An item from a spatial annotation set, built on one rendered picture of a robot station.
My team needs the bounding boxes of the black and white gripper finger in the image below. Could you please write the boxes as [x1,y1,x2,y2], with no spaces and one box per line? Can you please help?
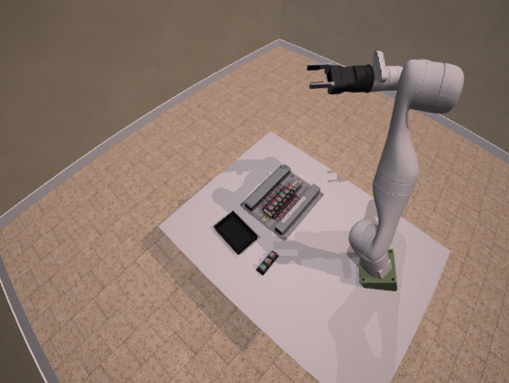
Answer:
[309,82,335,93]
[307,61,331,74]

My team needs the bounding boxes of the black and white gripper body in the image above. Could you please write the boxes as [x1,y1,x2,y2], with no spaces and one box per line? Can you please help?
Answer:
[327,50,390,94]

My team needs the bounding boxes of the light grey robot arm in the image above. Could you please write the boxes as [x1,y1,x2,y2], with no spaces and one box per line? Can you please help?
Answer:
[349,60,464,279]

